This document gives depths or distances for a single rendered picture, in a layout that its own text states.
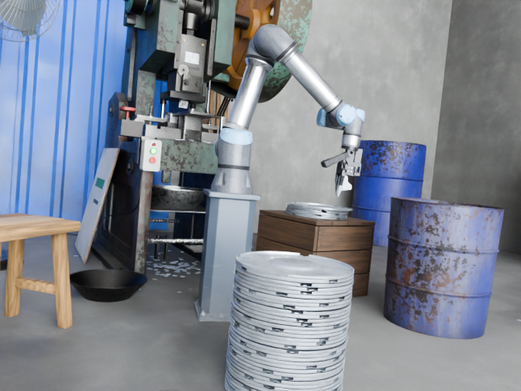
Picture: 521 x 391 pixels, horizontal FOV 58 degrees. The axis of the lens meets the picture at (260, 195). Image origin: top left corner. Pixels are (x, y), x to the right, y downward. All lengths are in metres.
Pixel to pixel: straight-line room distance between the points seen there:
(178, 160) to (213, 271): 0.73
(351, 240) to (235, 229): 0.67
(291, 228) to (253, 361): 1.06
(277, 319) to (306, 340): 0.08
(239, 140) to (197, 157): 0.63
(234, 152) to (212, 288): 0.48
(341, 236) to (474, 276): 0.57
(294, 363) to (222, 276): 0.66
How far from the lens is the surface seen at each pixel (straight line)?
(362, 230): 2.18
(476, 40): 5.40
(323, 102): 1.79
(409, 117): 5.12
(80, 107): 3.50
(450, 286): 1.83
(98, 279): 2.06
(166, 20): 2.40
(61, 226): 1.49
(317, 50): 4.41
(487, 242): 1.86
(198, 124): 2.32
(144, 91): 2.62
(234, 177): 1.65
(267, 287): 1.05
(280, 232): 2.14
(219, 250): 1.65
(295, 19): 2.39
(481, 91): 5.21
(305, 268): 1.12
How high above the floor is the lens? 0.54
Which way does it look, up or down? 3 degrees down
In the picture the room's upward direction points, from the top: 5 degrees clockwise
